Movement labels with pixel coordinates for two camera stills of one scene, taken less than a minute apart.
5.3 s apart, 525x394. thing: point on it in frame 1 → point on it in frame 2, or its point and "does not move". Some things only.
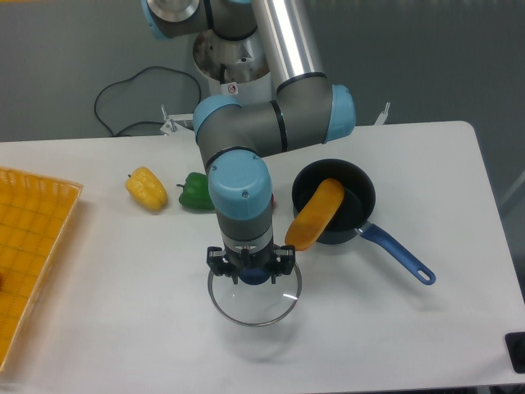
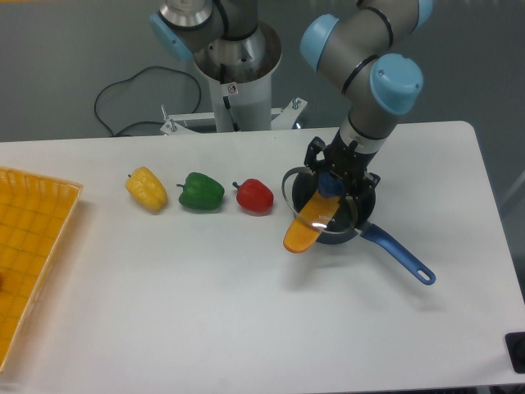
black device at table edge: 516,345 does not move
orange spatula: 314,213 does not move
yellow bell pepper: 147,188 does not move
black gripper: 277,260 → 347,162
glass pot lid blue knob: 254,301 → 317,201
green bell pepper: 195,193 does not move
